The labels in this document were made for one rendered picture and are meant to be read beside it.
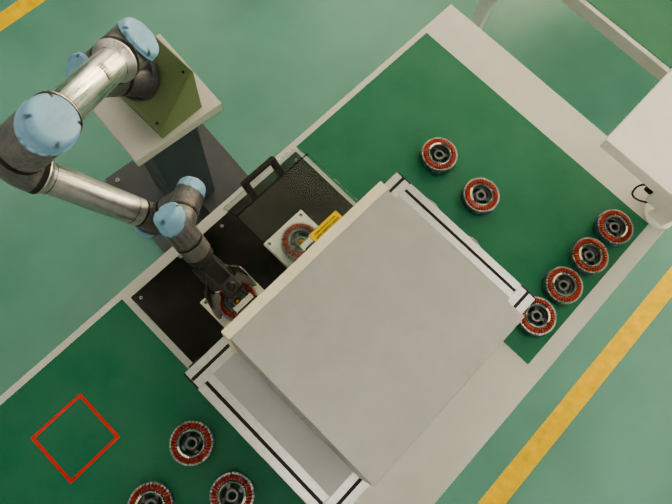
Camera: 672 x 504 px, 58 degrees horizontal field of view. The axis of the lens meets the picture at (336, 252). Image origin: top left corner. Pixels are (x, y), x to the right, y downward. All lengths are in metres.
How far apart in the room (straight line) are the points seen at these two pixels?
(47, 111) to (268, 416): 0.76
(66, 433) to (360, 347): 0.92
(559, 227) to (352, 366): 1.02
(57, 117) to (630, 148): 1.27
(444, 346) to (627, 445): 1.71
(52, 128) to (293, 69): 1.74
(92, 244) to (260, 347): 1.63
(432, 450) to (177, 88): 1.23
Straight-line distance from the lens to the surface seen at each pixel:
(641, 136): 1.64
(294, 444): 1.33
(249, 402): 1.33
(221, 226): 1.78
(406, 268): 1.19
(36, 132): 1.33
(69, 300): 2.64
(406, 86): 2.04
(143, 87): 1.85
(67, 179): 1.51
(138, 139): 1.95
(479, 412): 1.78
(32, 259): 2.74
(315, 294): 1.15
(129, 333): 1.77
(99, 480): 1.76
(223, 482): 1.67
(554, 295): 1.86
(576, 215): 2.01
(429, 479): 1.74
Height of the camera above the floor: 2.44
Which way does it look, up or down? 73 degrees down
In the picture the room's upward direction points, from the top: 16 degrees clockwise
